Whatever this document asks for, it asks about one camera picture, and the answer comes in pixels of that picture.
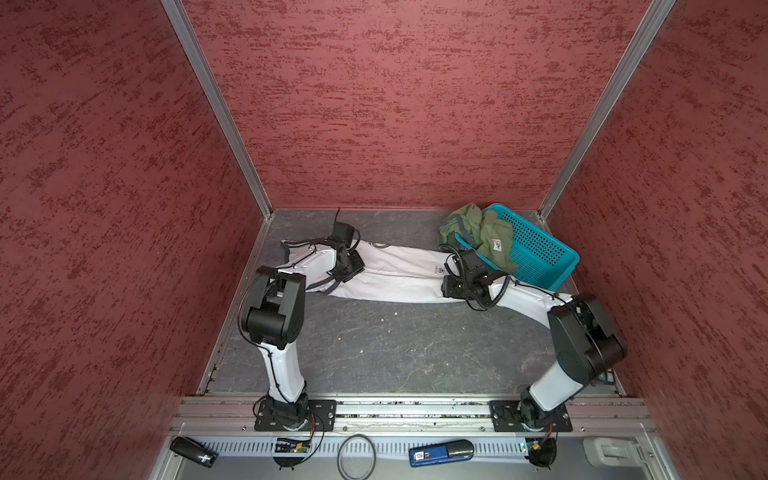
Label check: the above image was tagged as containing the white tank top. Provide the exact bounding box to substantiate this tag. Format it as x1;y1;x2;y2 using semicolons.
278;241;456;304

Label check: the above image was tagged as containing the green tank top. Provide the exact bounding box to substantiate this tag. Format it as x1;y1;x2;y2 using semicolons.
438;203;519;275

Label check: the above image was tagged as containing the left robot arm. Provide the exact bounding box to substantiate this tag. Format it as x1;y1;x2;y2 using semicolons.
237;237;365;431

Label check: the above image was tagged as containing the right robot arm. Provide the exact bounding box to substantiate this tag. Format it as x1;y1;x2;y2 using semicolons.
439;244;627;433

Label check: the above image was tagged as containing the teal plastic basket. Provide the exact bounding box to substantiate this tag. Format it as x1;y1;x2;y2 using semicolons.
459;203;580;290

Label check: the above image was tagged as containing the blue black device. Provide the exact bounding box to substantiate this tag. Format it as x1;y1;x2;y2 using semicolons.
408;439;475;468

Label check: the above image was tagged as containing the right circuit board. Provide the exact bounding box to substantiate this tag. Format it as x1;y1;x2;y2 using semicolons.
526;438;558;469

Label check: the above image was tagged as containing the circuit board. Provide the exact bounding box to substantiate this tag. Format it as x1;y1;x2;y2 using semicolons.
526;438;558;469
272;437;314;469

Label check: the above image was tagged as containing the left circuit board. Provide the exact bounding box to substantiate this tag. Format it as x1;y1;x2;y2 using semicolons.
272;437;314;469

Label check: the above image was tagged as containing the grey white device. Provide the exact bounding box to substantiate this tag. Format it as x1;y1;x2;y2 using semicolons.
582;437;646;468

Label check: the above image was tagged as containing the black box device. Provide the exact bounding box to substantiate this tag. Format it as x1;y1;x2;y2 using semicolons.
169;436;219;468

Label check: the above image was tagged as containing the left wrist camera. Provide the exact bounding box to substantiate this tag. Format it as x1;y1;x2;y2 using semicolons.
330;221;356;248

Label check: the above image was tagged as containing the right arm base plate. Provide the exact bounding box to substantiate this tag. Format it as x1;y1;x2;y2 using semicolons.
489;399;573;434

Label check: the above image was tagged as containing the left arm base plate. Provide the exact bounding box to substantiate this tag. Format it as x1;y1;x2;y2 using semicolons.
254;398;337;432

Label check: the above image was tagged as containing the black cable loop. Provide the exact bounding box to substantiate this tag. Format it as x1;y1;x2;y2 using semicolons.
335;434;377;480

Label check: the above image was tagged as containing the aluminium rail frame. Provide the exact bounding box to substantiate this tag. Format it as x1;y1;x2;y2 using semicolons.
163;395;679;479

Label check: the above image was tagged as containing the left corner aluminium post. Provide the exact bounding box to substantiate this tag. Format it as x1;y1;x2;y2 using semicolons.
161;0;274;220

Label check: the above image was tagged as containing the corner aluminium post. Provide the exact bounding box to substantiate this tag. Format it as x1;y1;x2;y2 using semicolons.
161;0;274;220
538;0;676;224

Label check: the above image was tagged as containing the right corner aluminium post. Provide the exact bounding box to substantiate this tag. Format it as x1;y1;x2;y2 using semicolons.
538;0;676;224

